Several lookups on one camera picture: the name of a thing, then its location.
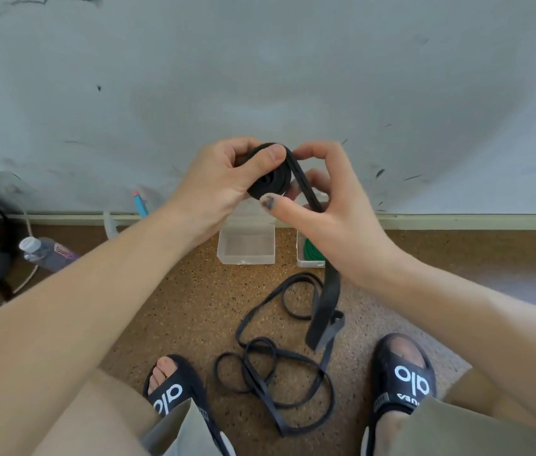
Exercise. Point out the person's left hand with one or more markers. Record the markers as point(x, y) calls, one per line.
point(206, 194)

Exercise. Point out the person's right hand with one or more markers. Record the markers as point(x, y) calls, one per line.
point(344, 232)

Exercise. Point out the person's right thumb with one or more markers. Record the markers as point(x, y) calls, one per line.
point(289, 212)

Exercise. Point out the person's left thumb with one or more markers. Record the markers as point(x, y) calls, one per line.
point(260, 163)

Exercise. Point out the black elastic band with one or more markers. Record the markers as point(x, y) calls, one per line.
point(270, 185)

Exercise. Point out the person's right forearm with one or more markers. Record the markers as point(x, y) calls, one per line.
point(477, 327)

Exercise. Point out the person's left forearm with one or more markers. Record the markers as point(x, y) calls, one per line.
point(59, 318)

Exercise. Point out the green rolled elastic band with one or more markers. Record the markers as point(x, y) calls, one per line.
point(313, 251)

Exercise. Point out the empty clear plastic box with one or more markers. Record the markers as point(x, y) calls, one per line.
point(246, 244)

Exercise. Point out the blue pen with red cap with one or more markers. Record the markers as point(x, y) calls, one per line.
point(140, 206)

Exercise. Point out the small clear plastic tube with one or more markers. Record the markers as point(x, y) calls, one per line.
point(110, 226)

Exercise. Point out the person's right foot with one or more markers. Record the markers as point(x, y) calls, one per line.
point(405, 351)

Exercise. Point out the person's foot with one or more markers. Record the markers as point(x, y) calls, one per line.
point(161, 372)
point(405, 351)

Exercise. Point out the person's right black slide sandal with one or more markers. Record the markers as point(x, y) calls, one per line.
point(403, 379)

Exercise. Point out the person's black slide sandal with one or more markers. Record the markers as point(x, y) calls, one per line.
point(403, 379)
point(180, 391)

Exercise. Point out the person's left foot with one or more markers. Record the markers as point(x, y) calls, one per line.
point(161, 372)

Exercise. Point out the person's left black slide sandal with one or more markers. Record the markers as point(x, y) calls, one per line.
point(180, 391)

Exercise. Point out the clear bottle with white cap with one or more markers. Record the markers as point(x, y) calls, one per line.
point(52, 254)

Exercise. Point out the grey-green shorts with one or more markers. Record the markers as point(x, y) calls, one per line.
point(462, 432)

